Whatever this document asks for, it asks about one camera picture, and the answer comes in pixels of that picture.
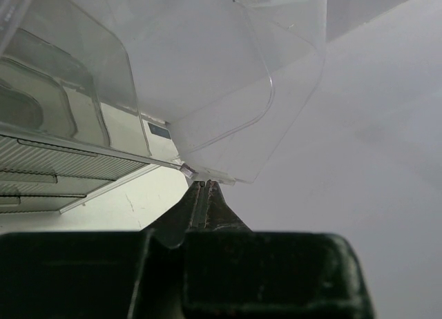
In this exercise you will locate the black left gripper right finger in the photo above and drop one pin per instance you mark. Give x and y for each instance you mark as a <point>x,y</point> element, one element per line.
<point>232,272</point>

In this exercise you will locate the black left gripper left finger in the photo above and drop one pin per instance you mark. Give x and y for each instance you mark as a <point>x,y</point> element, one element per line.
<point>88,274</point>

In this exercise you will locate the left blue table label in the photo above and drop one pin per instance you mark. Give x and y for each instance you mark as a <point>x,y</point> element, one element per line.
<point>159,131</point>

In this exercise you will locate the clear acrylic drawer organizer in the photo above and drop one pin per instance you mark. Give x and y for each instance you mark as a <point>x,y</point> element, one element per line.
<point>81,80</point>

